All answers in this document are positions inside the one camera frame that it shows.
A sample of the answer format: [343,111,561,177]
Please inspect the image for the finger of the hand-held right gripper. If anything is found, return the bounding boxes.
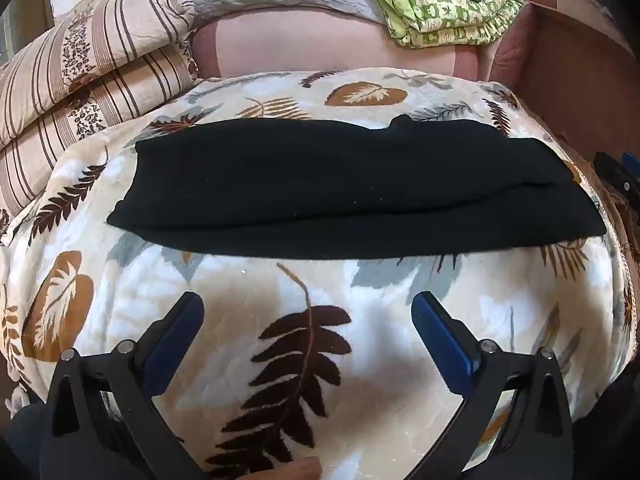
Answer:
[593,151,640,197]

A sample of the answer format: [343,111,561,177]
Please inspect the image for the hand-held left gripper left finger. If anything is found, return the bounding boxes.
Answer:
[40,291,208,480]

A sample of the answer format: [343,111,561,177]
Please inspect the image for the pink brown sofa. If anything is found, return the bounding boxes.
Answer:
[192,0,640,161]

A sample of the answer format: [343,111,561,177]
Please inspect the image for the black pants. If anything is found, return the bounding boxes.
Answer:
[106,115,608,261]

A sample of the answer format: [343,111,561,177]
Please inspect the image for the green patterned folded cloth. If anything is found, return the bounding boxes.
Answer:
[349,0,527,49]

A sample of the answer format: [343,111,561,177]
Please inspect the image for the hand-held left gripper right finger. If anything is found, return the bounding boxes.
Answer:
[404,291,574,480]

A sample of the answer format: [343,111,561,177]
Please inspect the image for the leaf print fleece blanket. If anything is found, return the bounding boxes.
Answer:
[0,69,637,480]

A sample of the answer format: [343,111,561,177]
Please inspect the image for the striped beige folded quilt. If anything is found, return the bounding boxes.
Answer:
[0,0,202,217]

